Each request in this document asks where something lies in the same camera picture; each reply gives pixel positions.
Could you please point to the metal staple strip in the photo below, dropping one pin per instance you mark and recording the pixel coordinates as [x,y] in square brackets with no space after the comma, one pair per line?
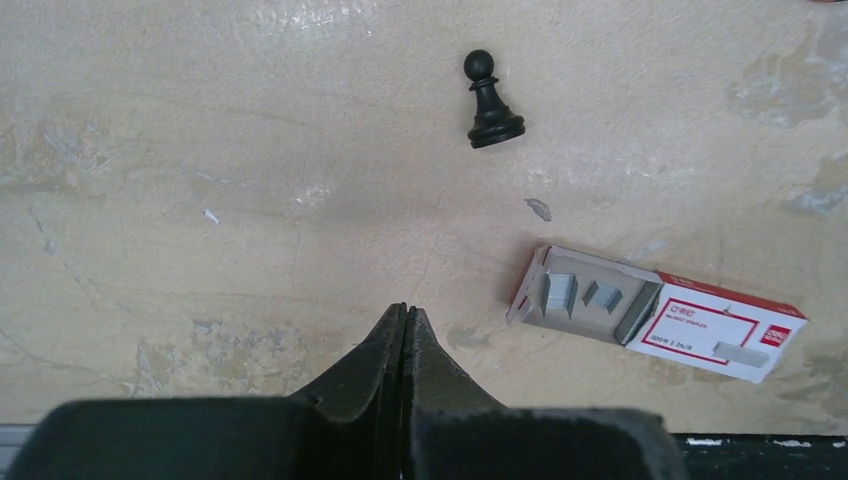
[560,295]
[604,296]

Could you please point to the black chess pawn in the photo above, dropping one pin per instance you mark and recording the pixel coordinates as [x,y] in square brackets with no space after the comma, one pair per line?
[494,121]

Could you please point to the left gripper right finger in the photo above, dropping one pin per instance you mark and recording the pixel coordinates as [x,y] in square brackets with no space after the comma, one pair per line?
[457,430]

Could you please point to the red white staple box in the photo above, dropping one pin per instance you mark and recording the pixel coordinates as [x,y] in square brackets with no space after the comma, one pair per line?
[664,315]

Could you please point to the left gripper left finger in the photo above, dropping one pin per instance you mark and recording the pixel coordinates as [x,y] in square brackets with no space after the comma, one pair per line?
[342,425]

